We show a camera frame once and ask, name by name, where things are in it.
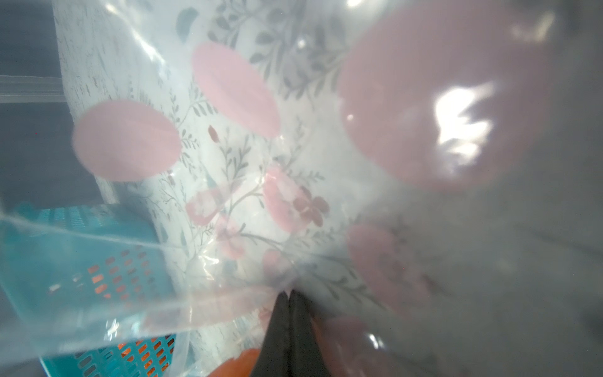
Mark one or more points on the teal plastic basket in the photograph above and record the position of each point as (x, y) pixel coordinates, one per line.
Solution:
(83, 286)

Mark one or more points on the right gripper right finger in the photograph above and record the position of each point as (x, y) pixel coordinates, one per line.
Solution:
(305, 357)

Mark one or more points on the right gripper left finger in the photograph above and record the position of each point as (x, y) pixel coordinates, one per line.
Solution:
(273, 359)

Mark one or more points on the clear zip-top bag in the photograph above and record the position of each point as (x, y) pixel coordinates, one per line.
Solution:
(428, 174)

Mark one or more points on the small bag orange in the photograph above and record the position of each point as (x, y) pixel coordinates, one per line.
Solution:
(241, 366)

